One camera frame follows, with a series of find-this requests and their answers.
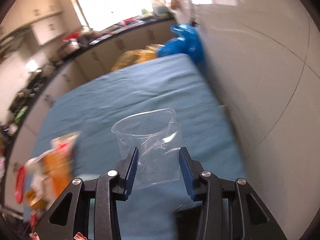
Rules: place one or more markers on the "orange medicine box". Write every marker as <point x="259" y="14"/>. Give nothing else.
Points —
<point x="51" y="172"/>

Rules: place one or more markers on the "yellow plastic bag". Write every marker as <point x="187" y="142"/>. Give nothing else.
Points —
<point x="132" y="57"/>

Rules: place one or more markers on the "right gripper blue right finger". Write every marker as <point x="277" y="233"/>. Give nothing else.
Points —
<point x="191" y="175"/>

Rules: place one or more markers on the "blue table cloth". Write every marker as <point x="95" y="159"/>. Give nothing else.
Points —
<point x="158" y="106"/>

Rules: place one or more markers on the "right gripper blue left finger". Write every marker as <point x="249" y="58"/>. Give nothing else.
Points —
<point x="126" y="174"/>

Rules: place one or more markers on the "clear plastic cup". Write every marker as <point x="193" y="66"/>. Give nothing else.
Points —
<point x="158" y="137"/>

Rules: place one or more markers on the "blue plastic bag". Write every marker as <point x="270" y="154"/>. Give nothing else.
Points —
<point x="186" y="41"/>

